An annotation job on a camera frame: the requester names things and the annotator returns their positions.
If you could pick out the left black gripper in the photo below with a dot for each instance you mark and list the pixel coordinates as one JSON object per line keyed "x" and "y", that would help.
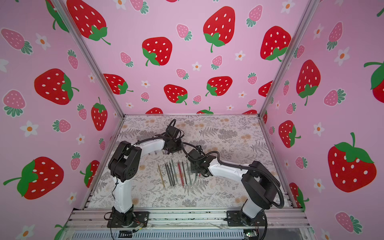
{"x": 180, "y": 146}

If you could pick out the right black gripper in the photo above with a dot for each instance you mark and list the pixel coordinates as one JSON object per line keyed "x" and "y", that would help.
{"x": 195, "y": 167}

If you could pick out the yellow pencil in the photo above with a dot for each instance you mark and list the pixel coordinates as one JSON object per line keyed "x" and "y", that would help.
{"x": 161, "y": 177}

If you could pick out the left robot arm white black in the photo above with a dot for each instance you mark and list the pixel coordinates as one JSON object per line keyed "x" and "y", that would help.
{"x": 125, "y": 162}

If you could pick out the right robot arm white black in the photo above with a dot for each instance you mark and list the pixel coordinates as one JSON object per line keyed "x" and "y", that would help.
{"x": 263, "y": 189}

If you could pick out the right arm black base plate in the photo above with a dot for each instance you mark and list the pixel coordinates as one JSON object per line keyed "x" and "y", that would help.
{"x": 240, "y": 219}

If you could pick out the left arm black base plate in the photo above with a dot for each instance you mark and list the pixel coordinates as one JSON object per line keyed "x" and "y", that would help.
{"x": 129, "y": 220}

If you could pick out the aluminium frame rail base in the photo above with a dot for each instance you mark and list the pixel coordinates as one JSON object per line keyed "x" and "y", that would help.
{"x": 188, "y": 224}

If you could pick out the left aluminium corner post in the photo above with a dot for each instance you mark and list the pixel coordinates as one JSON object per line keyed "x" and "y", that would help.
{"x": 78, "y": 38}

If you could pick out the aluminium corner post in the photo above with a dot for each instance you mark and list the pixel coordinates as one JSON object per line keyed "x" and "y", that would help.
{"x": 297, "y": 37}
{"x": 78, "y": 38}

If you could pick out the right aluminium corner post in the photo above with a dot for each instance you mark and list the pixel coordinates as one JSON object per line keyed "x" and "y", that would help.
{"x": 297, "y": 37}

